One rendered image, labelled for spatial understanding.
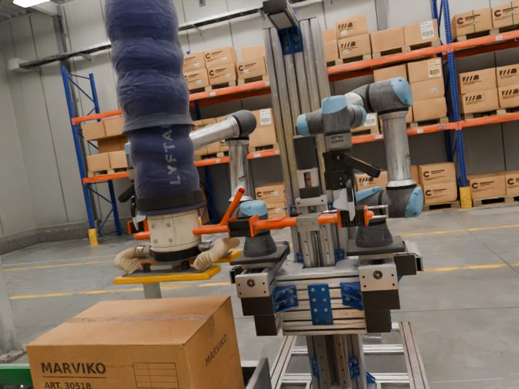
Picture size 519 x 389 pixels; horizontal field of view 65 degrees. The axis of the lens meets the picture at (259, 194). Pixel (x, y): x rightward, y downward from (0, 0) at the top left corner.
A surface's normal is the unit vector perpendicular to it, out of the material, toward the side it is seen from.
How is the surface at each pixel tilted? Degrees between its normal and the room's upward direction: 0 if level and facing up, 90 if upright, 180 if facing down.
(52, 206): 90
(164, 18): 84
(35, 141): 90
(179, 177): 79
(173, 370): 90
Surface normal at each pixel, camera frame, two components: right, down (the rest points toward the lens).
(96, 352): -0.27, 0.12
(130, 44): -0.14, -0.18
